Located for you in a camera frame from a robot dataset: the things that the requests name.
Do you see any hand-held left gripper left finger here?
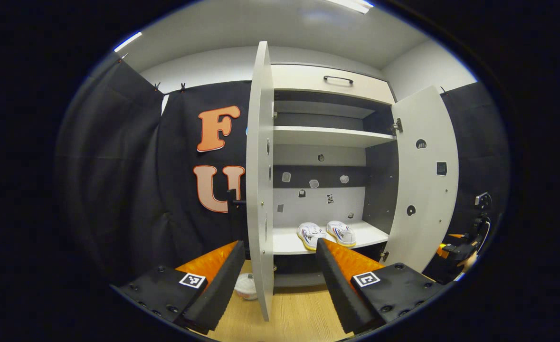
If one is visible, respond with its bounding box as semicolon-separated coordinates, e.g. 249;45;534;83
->
110;240;246;333

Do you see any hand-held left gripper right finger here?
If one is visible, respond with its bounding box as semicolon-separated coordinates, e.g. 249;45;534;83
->
314;237;451;335

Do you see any white striped shoe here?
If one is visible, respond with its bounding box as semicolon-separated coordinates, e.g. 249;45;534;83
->
297;222;329;251
326;220;357;248

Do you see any white cabinet door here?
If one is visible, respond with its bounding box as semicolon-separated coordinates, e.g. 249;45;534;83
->
246;40;275;322
380;85;460;274

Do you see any white shoe cabinet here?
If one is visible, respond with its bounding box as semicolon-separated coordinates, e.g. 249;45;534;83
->
261;63;400;288

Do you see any white cabinet shelf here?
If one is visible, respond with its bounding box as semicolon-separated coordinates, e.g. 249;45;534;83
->
273;218;389;256
273;125;397;148

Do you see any white cabinet drawer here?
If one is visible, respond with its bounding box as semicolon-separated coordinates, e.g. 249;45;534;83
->
271;64;397;105

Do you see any white knitted pumpkin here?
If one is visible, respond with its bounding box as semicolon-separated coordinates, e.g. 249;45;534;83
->
234;273;259;301

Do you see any black backdrop cloth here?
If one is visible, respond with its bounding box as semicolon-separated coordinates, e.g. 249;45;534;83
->
422;82;511;285
54;52;261;285

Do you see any ceiling light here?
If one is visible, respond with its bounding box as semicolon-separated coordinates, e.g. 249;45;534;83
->
325;0;374;15
114;31;143;53

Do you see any black door handle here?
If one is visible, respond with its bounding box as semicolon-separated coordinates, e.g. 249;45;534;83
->
226;189;247;208

